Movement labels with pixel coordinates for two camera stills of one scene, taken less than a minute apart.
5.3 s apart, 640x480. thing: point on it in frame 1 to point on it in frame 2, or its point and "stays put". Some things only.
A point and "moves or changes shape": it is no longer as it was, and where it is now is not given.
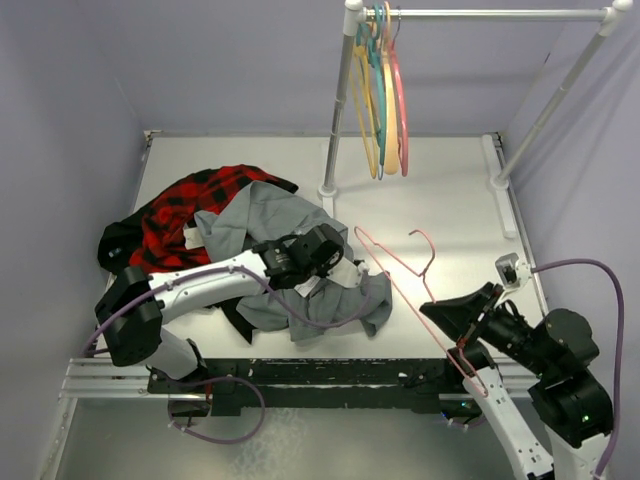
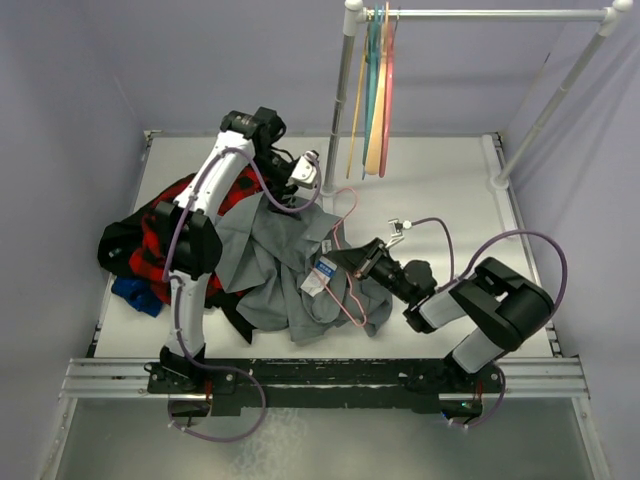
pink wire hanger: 429,288 moves or changes shape
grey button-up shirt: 258,215 stays put
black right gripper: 459,317 to 356,260
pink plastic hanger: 403,132 to 392,37
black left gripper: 328,264 to 284,186
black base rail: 401,385 stays put
